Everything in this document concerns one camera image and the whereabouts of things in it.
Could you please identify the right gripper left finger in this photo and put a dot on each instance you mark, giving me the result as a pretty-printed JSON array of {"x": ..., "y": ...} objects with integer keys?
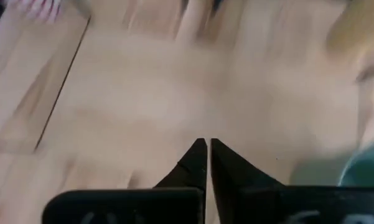
[{"x": 186, "y": 186}]

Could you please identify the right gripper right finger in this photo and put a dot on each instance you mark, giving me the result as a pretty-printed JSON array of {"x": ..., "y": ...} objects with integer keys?
[{"x": 236, "y": 193}]

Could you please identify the green mug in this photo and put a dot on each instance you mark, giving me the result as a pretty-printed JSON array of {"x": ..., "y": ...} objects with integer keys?
[{"x": 370, "y": 168}]

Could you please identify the yellow mug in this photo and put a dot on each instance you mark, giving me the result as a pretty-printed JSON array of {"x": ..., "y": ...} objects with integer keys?
[{"x": 358, "y": 25}]

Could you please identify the red white lattice mug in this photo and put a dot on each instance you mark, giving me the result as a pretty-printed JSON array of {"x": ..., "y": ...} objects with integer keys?
[{"x": 34, "y": 7}]

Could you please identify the wooden shelf black metal frame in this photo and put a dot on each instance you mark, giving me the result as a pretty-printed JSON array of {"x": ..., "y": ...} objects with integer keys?
[{"x": 174, "y": 93}]

